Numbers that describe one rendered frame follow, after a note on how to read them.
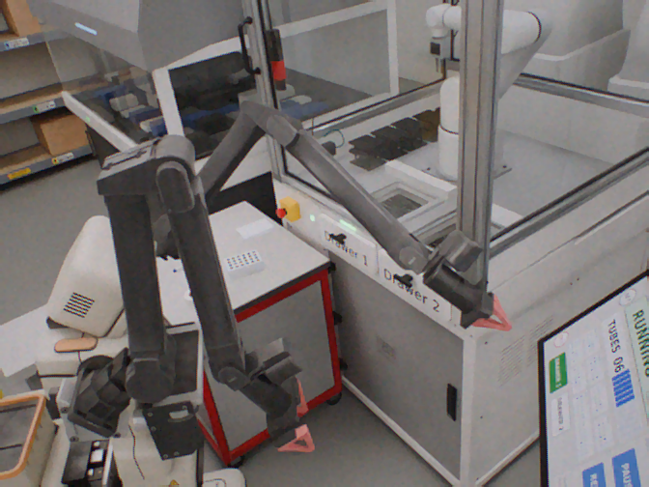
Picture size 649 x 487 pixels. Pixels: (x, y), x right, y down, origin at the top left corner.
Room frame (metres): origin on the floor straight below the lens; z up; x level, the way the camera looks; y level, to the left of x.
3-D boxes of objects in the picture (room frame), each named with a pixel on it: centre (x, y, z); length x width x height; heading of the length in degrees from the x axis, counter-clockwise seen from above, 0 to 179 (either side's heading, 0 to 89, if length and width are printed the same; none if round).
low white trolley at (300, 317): (1.80, 0.41, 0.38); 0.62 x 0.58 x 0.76; 32
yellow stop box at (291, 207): (1.88, 0.13, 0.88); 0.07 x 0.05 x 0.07; 32
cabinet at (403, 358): (1.83, -0.50, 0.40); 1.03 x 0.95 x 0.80; 32
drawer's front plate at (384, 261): (1.35, -0.23, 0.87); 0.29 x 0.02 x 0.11; 32
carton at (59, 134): (4.85, 2.12, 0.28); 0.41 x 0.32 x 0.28; 126
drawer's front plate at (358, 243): (1.61, -0.06, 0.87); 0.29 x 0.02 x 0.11; 32
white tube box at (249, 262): (1.70, 0.31, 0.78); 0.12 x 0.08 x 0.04; 107
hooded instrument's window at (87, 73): (3.24, 0.57, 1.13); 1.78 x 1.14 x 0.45; 32
